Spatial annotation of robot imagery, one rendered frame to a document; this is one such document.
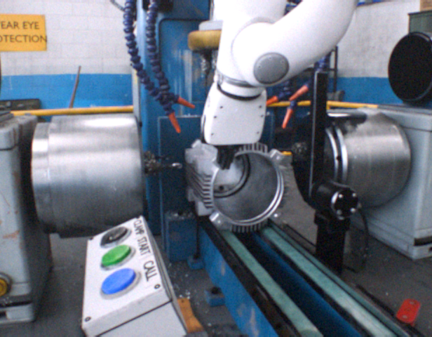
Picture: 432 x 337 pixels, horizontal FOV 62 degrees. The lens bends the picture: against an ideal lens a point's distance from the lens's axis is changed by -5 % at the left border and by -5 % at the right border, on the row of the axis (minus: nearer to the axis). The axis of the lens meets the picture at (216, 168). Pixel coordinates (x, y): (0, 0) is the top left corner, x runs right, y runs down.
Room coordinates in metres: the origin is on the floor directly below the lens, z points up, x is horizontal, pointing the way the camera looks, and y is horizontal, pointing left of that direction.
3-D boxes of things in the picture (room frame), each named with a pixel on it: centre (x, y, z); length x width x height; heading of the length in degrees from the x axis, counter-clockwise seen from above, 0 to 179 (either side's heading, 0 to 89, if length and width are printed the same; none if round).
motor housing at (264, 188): (0.84, -0.04, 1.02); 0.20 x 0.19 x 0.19; 16
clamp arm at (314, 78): (0.76, -0.21, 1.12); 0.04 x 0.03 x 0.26; 16
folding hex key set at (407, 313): (0.60, -0.36, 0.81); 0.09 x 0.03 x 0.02; 141
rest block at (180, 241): (0.88, 0.09, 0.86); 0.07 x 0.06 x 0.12; 106
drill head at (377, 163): (0.94, -0.36, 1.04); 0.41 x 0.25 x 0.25; 106
